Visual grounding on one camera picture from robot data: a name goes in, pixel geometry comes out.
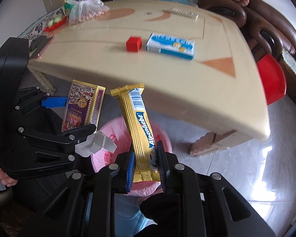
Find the green cartoon water bottle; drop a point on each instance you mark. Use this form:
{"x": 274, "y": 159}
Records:
{"x": 67, "y": 7}

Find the black smartphone pink case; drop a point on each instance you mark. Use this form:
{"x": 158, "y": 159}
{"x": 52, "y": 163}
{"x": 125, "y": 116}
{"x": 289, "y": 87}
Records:
{"x": 41, "y": 47}

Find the red tray with fruit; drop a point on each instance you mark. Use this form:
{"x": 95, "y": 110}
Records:
{"x": 59, "y": 20}

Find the yellow candy wrapper pack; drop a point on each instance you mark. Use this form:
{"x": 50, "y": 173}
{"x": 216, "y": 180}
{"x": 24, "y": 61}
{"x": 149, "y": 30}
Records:
{"x": 140, "y": 130}

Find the red plastic stool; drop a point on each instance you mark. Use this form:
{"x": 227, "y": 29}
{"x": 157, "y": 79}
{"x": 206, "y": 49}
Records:
{"x": 273, "y": 79}

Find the brown leather armchair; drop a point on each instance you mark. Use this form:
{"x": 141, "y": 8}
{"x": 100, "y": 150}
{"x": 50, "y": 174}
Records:
{"x": 267, "y": 31}

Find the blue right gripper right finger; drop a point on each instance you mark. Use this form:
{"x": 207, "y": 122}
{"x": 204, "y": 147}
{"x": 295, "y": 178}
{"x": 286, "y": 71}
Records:
{"x": 162, "y": 165}

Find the patterned blue daybed cover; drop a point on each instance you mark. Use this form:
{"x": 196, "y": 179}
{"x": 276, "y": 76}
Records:
{"x": 37, "y": 28}

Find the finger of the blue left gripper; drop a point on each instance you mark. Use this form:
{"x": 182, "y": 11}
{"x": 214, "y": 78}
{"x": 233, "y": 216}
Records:
{"x": 54, "y": 102}

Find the blue plastic container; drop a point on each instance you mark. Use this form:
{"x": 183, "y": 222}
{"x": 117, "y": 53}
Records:
{"x": 114, "y": 215}

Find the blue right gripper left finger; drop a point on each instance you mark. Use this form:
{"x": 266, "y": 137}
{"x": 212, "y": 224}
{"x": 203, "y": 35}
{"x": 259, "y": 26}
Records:
{"x": 130, "y": 169}

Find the purple gold card box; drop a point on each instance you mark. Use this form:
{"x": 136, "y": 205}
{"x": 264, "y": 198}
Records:
{"x": 83, "y": 107}

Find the plastic bag of peanuts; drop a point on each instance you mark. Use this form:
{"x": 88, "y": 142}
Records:
{"x": 86, "y": 10}

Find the dark grey folded cloth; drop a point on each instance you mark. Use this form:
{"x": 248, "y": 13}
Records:
{"x": 35, "y": 42}

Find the person's left hand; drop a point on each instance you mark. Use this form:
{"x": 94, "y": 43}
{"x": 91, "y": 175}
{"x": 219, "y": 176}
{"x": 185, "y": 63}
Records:
{"x": 6, "y": 180}

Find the teal armchair seat cover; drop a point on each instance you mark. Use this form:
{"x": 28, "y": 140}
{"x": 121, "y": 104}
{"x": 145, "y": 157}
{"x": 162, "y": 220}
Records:
{"x": 289, "y": 60}

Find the white remote control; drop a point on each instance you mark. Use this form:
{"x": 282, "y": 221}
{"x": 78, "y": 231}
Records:
{"x": 185, "y": 13}

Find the blue white medicine box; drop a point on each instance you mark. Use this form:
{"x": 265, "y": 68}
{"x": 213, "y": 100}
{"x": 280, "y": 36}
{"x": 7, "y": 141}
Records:
{"x": 170, "y": 45}

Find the small red cube box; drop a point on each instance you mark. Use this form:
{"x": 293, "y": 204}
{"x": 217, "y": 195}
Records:
{"x": 134, "y": 44}

